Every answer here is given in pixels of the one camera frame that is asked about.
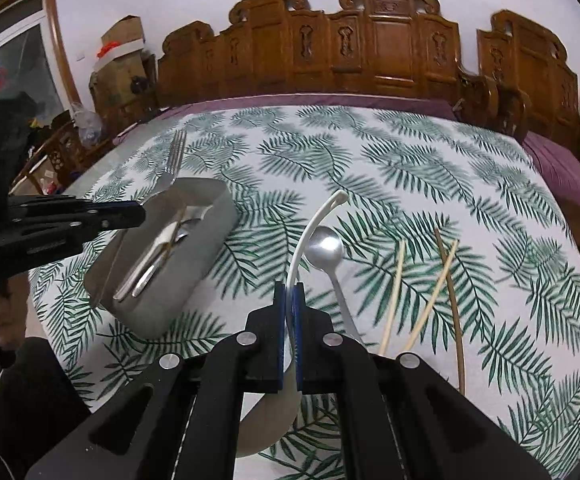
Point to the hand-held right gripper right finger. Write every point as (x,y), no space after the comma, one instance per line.
(297,335)

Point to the wood framed window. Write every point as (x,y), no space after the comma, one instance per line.
(30,50)

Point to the dark brown chopstick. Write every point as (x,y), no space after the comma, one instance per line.
(452,300)

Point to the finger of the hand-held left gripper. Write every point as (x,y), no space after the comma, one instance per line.
(120,221)
(115,206)

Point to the large cardboard box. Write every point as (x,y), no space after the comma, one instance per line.
(120,87)

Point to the person's left hand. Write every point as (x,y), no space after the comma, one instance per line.
(10,310)

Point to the flat white box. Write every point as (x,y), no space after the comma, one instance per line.
(120,57)

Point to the red ornament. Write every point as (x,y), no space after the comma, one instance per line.
(105,51)

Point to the carved wooden sofa bench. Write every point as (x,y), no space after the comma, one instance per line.
(369,50)

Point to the small black fan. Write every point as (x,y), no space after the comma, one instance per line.
(137,85)

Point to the carved wooden armchair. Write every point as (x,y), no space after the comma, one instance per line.
(519,50)

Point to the metal spoon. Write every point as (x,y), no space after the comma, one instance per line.
(324,252)

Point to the leaf print tablecloth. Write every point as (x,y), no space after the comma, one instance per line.
(369,170)

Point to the crumpled plastic bag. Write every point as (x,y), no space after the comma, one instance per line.
(87,125)

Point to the square purple seat cushion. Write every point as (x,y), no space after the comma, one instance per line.
(564,170)

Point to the rectangular metal tray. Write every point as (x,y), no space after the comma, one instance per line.
(170,300)

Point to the light wooden chopstick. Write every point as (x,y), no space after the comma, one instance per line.
(437,290)
(395,290)

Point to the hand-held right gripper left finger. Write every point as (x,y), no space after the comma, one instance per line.
(281,330)

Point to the white plastic spoon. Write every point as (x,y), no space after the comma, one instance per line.
(315,220)

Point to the metal fork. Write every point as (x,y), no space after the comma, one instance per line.
(170,175)

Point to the wooden side chair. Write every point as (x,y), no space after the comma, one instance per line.
(60,155)

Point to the small cardboard box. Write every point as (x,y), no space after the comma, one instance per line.
(122,32)

